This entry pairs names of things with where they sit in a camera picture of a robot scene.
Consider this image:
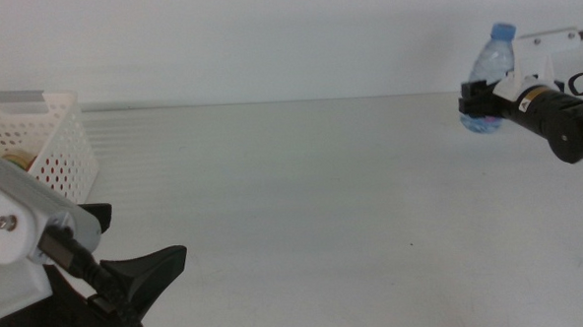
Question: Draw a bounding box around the small water bottle blue cap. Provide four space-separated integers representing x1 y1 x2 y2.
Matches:
456 22 522 136

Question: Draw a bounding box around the yellow liquid bottle green label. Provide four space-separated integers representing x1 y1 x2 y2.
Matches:
0 151 39 173

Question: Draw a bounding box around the white perforated plastic basket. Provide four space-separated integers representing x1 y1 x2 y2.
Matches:
0 88 101 208

